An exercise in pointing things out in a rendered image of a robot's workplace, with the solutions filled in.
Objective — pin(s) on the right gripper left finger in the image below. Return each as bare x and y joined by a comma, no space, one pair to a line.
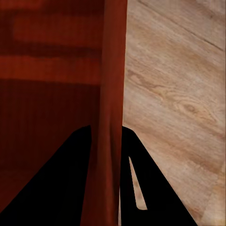
55,195

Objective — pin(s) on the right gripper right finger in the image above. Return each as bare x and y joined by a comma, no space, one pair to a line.
164,208

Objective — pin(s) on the storage box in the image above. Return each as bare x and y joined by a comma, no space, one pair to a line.
61,69

